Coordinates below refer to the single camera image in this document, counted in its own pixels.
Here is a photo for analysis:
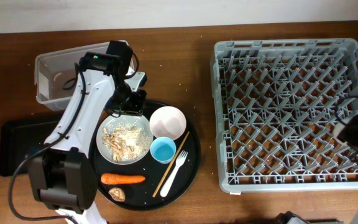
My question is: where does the brown mushroom piece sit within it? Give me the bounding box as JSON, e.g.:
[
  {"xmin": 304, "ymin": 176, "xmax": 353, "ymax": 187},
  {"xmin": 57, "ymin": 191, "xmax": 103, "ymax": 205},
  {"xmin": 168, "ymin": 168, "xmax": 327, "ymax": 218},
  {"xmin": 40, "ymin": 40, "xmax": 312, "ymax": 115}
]
[{"xmin": 108, "ymin": 187, "xmax": 126, "ymax": 202}]

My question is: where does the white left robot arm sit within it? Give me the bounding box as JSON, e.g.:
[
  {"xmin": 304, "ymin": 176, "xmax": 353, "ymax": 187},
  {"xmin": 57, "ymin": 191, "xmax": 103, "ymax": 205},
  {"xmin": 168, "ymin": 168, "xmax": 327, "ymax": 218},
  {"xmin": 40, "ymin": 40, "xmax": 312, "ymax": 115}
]
[{"xmin": 17, "ymin": 40, "xmax": 147, "ymax": 223}]

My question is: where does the round black serving tray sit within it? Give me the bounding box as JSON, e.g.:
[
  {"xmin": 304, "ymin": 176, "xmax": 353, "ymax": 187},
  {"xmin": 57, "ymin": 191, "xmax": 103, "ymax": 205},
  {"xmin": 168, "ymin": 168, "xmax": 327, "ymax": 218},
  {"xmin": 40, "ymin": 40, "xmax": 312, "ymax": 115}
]
[{"xmin": 88, "ymin": 100, "xmax": 202, "ymax": 212}]

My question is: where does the black rectangular waste bin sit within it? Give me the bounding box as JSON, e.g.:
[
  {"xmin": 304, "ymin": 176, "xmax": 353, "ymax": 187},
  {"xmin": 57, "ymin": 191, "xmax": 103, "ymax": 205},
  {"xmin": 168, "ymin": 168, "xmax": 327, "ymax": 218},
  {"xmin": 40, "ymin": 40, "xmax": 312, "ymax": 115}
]
[{"xmin": 0, "ymin": 113, "xmax": 63, "ymax": 177}]

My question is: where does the white plastic fork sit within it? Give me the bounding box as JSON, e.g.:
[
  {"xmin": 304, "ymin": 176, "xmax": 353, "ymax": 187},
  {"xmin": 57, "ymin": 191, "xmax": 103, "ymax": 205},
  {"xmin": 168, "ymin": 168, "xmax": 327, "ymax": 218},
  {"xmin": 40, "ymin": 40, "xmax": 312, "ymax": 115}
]
[{"xmin": 160, "ymin": 151, "xmax": 188, "ymax": 197}]

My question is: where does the grey plate with food scraps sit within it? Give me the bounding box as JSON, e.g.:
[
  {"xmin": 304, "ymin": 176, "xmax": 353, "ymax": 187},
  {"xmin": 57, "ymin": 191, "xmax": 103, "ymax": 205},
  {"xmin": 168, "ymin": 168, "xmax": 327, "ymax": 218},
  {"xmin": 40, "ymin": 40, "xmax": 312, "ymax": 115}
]
[{"xmin": 96, "ymin": 115, "xmax": 154, "ymax": 165}]

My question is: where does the wooden chopstick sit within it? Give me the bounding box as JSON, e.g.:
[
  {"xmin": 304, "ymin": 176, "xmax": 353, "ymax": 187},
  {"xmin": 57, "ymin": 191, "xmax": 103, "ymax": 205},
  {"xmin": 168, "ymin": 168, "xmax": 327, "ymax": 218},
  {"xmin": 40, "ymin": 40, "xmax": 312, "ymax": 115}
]
[{"xmin": 152, "ymin": 131, "xmax": 190, "ymax": 198}]

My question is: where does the orange carrot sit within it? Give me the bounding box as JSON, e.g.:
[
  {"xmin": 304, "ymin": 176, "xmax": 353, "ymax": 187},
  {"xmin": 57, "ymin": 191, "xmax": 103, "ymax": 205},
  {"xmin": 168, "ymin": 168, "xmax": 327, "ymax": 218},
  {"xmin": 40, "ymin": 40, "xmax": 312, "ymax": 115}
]
[{"xmin": 101, "ymin": 173, "xmax": 145, "ymax": 185}]

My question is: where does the grey plastic dishwasher rack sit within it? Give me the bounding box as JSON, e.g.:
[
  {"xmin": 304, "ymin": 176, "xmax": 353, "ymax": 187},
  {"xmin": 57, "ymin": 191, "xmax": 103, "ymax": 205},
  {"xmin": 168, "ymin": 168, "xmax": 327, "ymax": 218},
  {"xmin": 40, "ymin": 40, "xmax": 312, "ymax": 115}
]
[{"xmin": 210, "ymin": 39, "xmax": 358, "ymax": 194}]

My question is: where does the clear plastic waste bin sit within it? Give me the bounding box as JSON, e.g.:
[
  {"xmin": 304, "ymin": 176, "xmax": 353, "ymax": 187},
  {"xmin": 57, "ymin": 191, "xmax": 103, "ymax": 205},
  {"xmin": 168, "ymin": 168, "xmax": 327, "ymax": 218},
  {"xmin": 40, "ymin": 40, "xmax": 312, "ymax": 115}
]
[{"xmin": 34, "ymin": 42, "xmax": 114, "ymax": 111}]

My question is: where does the light blue plastic cup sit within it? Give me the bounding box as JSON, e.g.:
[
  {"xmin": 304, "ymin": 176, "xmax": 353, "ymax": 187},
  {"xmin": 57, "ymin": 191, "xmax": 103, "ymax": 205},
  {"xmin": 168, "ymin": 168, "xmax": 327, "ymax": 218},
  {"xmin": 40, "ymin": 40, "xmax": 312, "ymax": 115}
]
[{"xmin": 150, "ymin": 137, "xmax": 177, "ymax": 164}]

